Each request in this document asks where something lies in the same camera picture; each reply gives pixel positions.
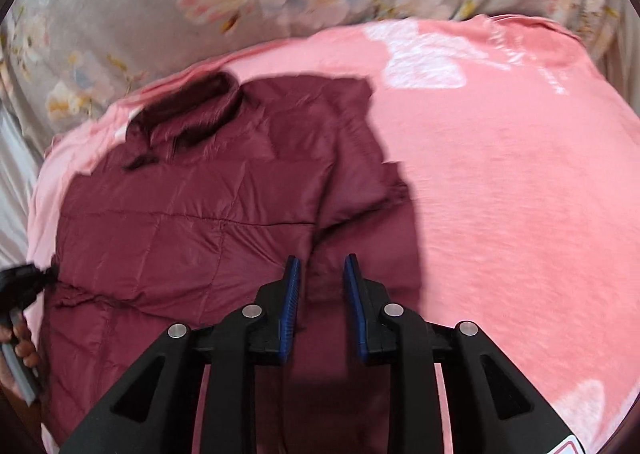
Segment person's left hand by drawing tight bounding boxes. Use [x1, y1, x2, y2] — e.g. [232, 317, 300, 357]
[9, 318, 43, 371]

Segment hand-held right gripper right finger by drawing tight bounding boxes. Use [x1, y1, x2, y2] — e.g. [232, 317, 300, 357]
[342, 254, 586, 454]

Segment cream cloth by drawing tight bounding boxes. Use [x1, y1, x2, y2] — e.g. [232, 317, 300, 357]
[597, 0, 640, 115]

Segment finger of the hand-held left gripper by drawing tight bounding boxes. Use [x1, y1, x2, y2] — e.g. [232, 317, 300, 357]
[31, 265, 60, 291]

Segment grey floral blanket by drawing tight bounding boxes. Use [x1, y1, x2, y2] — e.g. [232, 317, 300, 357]
[0, 0, 626, 145]

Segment pink printed blanket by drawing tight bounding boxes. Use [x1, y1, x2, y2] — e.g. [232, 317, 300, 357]
[25, 14, 640, 454]

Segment maroon puffer jacket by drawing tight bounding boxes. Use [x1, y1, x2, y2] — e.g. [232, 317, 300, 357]
[37, 71, 426, 454]

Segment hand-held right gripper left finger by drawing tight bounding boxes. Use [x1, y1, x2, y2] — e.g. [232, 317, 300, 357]
[57, 255, 303, 454]

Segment white satin curtain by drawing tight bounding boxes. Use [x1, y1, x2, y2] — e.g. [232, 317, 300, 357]
[0, 104, 51, 265]

